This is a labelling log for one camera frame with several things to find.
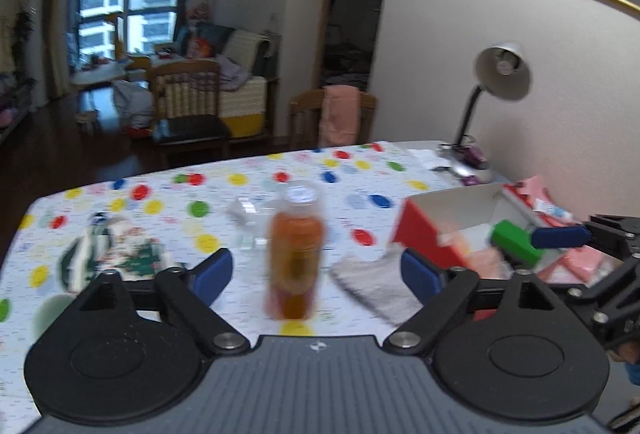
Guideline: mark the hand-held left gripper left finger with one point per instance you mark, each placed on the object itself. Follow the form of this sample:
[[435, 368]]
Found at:
[[212, 274]]

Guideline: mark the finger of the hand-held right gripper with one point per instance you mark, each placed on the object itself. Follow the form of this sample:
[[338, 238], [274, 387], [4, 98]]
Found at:
[[560, 236], [615, 299]]

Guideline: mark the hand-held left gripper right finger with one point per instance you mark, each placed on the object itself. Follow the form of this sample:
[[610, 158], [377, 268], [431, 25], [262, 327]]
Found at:
[[422, 276]]

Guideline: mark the green sponge block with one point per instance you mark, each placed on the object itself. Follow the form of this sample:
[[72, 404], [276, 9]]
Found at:
[[515, 240]]

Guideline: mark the white knitted cloth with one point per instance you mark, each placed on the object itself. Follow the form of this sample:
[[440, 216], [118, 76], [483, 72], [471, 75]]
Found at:
[[370, 284]]

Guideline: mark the red and white cardboard box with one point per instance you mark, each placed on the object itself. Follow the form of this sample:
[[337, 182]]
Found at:
[[450, 214]]

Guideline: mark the green and white printed packet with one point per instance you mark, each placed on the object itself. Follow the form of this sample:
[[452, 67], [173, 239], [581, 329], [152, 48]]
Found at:
[[120, 254]]

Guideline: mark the pink paper bag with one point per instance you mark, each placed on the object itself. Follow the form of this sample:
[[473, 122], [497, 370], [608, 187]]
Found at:
[[535, 199]]

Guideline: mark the clear plastic cup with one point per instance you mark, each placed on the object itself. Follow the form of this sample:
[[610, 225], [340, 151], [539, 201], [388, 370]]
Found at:
[[250, 219]]

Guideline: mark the polka dot tablecloth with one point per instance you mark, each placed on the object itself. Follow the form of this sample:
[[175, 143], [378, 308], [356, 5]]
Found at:
[[200, 194]]

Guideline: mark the orange juice bottle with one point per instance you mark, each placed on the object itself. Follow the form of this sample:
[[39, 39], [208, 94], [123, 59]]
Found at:
[[295, 254]]

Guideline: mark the purple round trinket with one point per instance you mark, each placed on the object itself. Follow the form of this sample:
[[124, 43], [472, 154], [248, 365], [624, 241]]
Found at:
[[472, 156], [470, 181]]

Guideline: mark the white paper sheet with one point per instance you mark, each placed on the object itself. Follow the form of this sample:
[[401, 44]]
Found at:
[[425, 159]]

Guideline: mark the wooden chair with dark seat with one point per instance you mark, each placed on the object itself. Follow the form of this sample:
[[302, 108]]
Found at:
[[190, 124]]

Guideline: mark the pale green bowl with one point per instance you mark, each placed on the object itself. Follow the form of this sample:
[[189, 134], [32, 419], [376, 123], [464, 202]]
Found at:
[[55, 314]]

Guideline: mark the dark sofa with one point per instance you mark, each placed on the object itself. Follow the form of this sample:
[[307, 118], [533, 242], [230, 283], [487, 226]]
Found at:
[[250, 104]]

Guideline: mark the silver desk lamp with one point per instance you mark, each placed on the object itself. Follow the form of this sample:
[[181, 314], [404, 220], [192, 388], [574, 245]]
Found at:
[[502, 69]]

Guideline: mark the pink towel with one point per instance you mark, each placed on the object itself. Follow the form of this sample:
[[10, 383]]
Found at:
[[340, 114]]

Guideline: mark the grey bag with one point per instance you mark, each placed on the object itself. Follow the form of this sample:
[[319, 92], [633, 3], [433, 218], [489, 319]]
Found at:
[[132, 104]]

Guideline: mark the small wooden stool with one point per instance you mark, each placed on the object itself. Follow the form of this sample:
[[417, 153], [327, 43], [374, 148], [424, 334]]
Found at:
[[86, 119]]

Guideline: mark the lilac cloth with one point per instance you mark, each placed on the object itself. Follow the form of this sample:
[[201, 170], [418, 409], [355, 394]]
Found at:
[[232, 74]]

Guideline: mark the red cushion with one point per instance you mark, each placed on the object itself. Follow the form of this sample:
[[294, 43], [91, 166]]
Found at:
[[198, 48]]

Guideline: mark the round coffee table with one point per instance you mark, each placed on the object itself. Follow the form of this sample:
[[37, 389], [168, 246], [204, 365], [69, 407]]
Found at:
[[100, 74]]

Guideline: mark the cream throw blanket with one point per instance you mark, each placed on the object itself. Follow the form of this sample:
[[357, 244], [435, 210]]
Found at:
[[245, 45]]

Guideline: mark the yellow giraffe toy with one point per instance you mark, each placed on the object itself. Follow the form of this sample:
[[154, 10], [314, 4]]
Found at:
[[117, 39]]

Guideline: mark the dark tv cabinet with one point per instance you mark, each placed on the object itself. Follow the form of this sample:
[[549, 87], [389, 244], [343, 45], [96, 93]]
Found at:
[[15, 114]]

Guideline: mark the pink plush toy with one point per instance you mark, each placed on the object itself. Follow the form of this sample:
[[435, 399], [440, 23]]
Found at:
[[200, 11]]

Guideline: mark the balcony window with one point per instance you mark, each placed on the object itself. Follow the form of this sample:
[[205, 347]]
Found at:
[[130, 9]]

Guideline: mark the white standing air conditioner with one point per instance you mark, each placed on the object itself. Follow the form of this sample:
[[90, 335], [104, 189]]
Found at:
[[34, 29]]

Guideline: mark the dark green houseplant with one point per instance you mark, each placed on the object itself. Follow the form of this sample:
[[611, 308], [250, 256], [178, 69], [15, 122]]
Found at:
[[20, 29]]

